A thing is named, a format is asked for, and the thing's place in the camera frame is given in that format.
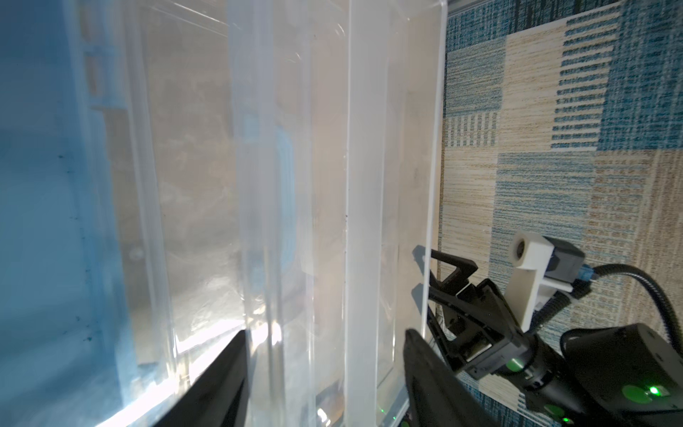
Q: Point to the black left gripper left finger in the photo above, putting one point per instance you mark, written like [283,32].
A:
[220,396]

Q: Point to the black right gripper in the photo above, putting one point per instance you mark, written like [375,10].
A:
[478,334]

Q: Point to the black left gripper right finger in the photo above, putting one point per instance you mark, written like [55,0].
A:
[436,397]

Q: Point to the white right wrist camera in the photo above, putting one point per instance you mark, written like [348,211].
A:
[539,277]

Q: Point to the light blue plastic tool box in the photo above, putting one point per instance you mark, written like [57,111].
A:
[175,172]

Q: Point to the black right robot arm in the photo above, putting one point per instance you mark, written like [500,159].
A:
[616,376]

